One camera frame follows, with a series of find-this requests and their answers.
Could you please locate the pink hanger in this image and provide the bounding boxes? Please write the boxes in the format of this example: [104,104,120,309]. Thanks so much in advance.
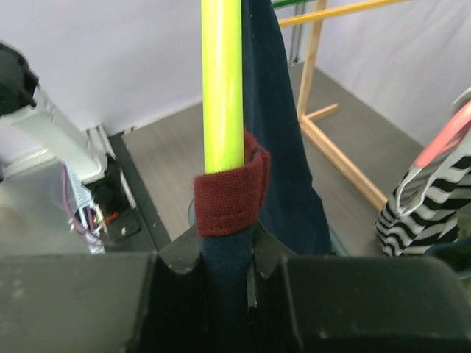
[414,102,470,168]

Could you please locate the navy maroon tank top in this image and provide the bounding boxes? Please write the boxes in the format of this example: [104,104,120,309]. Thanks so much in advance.
[194,1,332,352]

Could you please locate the neon yellow hanger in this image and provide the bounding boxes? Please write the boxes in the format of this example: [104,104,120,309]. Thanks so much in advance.
[201,0,244,174]

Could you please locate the wooden clothes rack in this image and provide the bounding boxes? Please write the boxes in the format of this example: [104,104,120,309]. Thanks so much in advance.
[297,19,387,210]

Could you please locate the blue plastic tub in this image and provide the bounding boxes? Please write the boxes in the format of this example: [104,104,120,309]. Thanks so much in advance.
[188,199,350,257]

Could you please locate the striped black white tank top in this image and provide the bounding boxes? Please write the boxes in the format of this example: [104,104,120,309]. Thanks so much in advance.
[375,90,470,257]

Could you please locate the orange yellow hanger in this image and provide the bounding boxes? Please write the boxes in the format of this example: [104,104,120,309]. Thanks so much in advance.
[279,0,404,28]

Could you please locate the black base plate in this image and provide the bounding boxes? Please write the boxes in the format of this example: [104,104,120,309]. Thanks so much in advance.
[88,133,171,253]

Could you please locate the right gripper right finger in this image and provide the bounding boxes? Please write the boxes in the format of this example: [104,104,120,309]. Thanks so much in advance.
[246,220,471,353]

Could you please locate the olive green tank top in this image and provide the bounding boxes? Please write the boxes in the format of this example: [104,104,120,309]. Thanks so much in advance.
[425,215,470,282]

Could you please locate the white slotted cable duct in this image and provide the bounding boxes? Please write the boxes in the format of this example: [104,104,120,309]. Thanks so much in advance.
[63,167,105,254]

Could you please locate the green velvet hanger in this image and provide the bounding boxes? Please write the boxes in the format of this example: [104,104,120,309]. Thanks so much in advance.
[272,0,306,8]

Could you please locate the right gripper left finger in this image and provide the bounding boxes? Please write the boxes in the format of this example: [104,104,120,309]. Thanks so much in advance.
[1,229,203,352]

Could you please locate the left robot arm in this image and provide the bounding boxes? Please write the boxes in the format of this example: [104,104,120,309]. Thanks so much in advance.
[1,43,108,185]

